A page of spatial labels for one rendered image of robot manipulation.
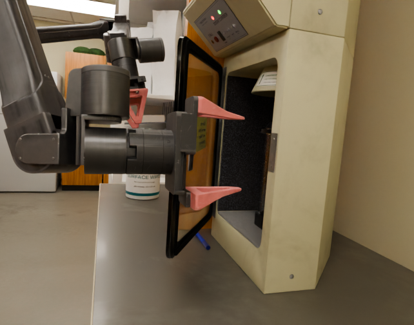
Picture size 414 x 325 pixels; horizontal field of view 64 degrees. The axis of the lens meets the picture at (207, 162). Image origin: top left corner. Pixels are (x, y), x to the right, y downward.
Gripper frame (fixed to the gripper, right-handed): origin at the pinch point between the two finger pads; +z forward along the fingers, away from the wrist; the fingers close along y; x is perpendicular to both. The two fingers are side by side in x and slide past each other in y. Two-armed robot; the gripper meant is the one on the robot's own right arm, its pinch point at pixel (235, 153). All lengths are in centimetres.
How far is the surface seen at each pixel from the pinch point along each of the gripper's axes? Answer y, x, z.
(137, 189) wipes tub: -18, 81, -5
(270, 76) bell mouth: 15.0, 19.3, 14.7
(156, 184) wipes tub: -16, 82, 2
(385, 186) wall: -9, 28, 55
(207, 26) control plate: 27.0, 30.7, 4.5
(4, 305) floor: -108, 189, -76
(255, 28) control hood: 22.1, 13.9, 8.4
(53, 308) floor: -109, 180, -47
